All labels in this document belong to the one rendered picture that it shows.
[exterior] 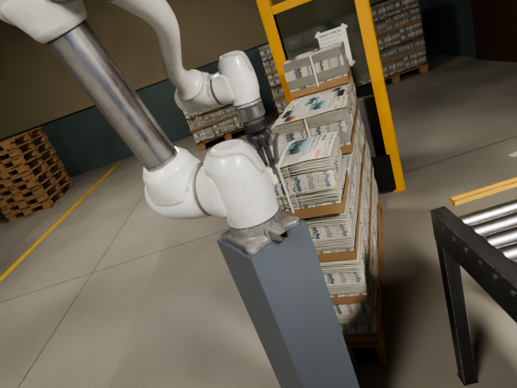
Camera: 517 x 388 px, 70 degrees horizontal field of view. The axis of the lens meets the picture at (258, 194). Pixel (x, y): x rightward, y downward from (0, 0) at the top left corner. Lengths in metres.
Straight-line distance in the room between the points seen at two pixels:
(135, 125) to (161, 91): 7.56
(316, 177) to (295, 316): 0.49
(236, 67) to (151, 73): 7.42
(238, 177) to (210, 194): 0.10
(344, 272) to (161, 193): 0.85
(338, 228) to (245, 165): 0.62
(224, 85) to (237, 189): 0.37
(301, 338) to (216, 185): 0.53
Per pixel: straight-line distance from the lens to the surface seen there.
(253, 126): 1.19
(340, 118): 1.88
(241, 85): 1.15
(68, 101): 9.18
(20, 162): 7.41
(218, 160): 0.94
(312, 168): 1.32
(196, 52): 8.35
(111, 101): 0.96
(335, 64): 2.42
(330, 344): 1.29
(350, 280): 1.61
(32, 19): 0.94
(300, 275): 1.09
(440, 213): 1.35
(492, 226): 1.28
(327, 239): 1.49
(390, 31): 7.06
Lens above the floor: 1.50
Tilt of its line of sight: 22 degrees down
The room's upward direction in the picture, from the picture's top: 20 degrees counter-clockwise
